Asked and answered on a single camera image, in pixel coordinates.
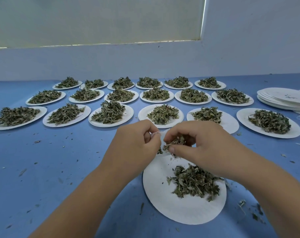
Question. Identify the white roller window blind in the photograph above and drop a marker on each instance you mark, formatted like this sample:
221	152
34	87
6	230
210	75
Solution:
95	19

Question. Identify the person's right hand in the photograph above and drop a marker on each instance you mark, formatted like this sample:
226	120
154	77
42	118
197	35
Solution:
207	146

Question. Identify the person's left hand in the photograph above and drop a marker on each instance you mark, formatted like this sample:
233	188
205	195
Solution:
130	146

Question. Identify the person's left thumb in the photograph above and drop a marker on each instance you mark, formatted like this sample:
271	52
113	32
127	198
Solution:
147	137

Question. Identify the single white paper plate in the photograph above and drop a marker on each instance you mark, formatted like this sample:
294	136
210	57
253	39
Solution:
187	210

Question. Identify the rows of leaf-filled white plates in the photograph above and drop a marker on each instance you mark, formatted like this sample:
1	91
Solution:
229	123

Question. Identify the person's right forearm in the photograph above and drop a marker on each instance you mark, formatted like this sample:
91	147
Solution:
271	190

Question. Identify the pinch of dried leaves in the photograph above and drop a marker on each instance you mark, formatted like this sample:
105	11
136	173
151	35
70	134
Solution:
173	143

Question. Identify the loose dried leaf heap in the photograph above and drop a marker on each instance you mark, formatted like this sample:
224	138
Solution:
194	182

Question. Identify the blue tablecloth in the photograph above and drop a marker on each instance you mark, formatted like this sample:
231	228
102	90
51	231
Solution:
53	156

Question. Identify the small white tea bag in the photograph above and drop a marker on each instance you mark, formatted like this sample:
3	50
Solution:
158	135

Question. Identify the person's right thumb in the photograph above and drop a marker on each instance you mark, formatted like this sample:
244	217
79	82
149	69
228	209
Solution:
181	151

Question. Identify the rows of dried herb piles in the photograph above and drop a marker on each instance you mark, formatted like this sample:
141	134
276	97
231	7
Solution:
162	113

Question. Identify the person's left forearm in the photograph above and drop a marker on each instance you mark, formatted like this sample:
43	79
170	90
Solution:
85	200

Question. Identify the stack of empty white plates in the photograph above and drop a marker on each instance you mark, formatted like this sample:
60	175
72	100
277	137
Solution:
281	97

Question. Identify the scattered dried leaf crumbs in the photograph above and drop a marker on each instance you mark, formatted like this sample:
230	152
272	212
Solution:
249	208

